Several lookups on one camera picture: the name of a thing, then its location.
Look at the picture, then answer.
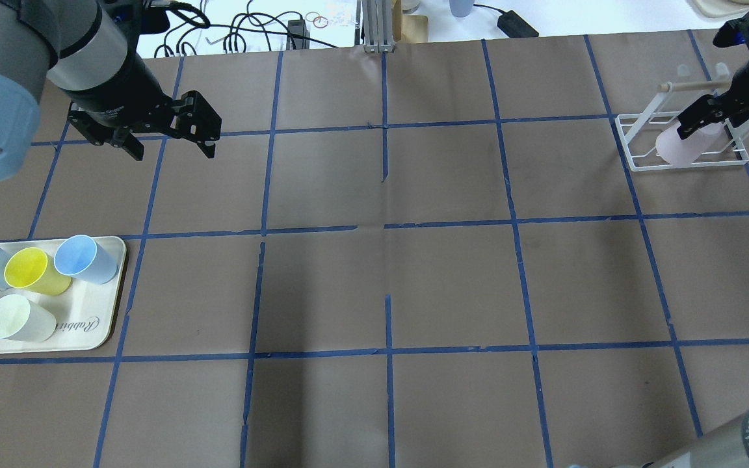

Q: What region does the cream plastic tray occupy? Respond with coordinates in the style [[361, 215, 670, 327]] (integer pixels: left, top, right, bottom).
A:
[[0, 236, 127, 354]]

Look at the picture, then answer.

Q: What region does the black power adapter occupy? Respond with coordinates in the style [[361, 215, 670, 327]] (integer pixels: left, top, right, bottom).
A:
[[497, 10, 540, 38]]

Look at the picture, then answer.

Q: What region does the yellow plastic cup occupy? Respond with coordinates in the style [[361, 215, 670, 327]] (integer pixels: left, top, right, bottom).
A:
[[3, 248, 72, 296]]

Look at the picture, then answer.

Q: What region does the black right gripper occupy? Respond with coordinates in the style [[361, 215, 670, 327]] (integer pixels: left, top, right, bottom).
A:
[[677, 62, 749, 141]]

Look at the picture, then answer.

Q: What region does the blue cup on desk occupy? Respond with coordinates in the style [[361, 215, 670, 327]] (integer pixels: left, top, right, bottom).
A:
[[449, 0, 475, 18]]

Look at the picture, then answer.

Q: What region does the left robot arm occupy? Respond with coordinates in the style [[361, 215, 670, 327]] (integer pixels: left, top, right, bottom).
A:
[[0, 1, 221, 181]]

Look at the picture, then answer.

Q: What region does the light blue cup near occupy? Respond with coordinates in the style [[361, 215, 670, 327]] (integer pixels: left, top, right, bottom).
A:
[[53, 235, 118, 284]]

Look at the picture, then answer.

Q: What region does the pink plastic cup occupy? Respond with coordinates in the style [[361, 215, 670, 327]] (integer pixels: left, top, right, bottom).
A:
[[655, 123, 725, 168]]

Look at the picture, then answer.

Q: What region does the pale green white cup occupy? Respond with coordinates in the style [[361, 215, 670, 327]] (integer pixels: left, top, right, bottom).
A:
[[0, 294, 57, 343]]

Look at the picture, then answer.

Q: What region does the wooden mug tree stand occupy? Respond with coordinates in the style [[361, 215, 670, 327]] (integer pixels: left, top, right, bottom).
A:
[[388, 1, 429, 44]]

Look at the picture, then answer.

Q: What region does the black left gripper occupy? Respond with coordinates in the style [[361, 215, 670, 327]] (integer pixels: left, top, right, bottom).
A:
[[66, 65, 222, 162]]

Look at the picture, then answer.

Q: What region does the white wire cup rack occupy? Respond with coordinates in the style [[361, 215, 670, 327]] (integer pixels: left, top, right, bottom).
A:
[[613, 62, 749, 172]]

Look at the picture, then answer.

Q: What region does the aluminium frame post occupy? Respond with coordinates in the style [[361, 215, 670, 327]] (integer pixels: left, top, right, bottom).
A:
[[358, 1, 395, 53]]

